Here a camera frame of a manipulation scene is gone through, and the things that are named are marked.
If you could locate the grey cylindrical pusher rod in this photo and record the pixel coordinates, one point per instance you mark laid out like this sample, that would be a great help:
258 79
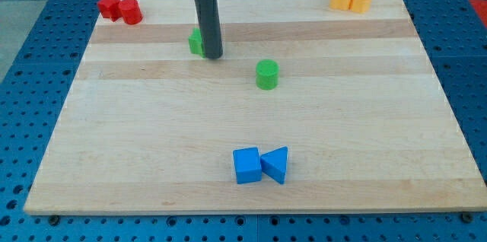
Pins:
210 28

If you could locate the green star block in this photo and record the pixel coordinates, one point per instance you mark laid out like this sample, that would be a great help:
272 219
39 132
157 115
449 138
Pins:
195 43

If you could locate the red star block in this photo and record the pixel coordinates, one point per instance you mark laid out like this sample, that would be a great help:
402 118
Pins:
109 9

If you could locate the blue triangle block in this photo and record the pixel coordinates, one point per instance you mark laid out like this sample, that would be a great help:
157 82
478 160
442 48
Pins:
274 164

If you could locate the green cylinder block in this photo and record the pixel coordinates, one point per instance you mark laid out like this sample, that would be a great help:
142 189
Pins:
267 74

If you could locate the yellow pentagon block right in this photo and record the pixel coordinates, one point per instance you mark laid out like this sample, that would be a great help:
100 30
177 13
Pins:
360 6

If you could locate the red cylinder block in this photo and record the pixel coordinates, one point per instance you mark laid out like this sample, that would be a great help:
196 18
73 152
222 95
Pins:
130 11

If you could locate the blue cube block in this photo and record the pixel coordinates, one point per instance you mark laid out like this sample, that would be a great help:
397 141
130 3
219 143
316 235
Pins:
247 165

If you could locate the wooden board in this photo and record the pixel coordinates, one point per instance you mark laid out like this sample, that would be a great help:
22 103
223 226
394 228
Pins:
148 128

